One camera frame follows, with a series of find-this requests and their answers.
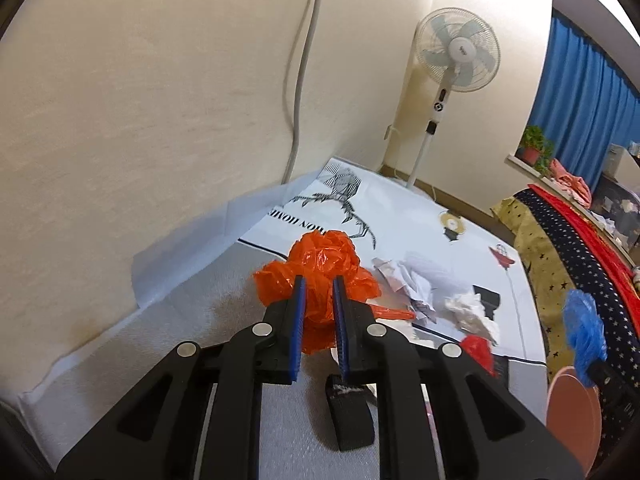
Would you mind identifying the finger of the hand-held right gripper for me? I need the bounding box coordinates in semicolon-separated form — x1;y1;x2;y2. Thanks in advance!
587;359;632;411

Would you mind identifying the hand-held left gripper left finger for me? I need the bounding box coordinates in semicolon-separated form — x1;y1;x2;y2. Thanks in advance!
55;275;307;480

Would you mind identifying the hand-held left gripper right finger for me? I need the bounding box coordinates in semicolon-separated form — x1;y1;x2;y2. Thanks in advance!
332;276;586;480

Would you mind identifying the blue plastic bag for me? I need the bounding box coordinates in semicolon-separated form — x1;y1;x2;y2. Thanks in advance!
562;289;608;388

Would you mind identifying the pink trash bin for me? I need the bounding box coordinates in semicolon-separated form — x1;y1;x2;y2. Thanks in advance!
545;366;603;473

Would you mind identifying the orange plastic bag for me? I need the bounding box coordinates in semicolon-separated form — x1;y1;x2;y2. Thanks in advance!
253;230;416;356

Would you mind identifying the red plastic bag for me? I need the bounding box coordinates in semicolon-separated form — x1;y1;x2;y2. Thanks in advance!
459;335;498;378

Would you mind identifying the crumpled printed paper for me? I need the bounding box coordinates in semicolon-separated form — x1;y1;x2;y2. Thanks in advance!
371;256;436;326

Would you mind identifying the white tissue paper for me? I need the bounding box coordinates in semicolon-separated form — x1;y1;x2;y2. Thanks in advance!
402;251;473;306

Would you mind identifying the grey fabric table cover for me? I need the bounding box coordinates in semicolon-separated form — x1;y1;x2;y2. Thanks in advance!
20;245;546;480

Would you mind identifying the printed white tablecloth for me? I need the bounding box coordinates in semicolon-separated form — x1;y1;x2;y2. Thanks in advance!
132;157;548;363

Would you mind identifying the yellow star cloth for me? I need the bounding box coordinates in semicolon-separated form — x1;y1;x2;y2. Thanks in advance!
490;195;576;386

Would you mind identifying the beige tissue wad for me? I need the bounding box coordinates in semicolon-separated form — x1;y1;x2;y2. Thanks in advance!
444;294;501;346

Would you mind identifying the red blanket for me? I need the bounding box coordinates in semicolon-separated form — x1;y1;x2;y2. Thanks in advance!
527;184;640;306

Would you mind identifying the navy star blanket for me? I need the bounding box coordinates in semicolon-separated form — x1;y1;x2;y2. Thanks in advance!
515;187;640;436

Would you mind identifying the clear storage box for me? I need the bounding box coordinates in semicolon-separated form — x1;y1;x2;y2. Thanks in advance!
592;142;640;256

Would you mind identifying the pink cloth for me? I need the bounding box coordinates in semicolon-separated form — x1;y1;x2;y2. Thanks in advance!
547;157;593;206

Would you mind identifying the potted green plant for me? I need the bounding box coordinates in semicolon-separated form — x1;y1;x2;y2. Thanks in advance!
517;125;556;176

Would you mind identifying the blue curtain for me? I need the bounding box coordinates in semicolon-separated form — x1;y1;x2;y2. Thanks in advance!
525;15;640;201

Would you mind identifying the white standing fan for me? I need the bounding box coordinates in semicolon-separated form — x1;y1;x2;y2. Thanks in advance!
406;7;501;191

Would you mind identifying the grey wall cable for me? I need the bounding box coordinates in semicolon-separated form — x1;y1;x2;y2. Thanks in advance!
281;0;333;186

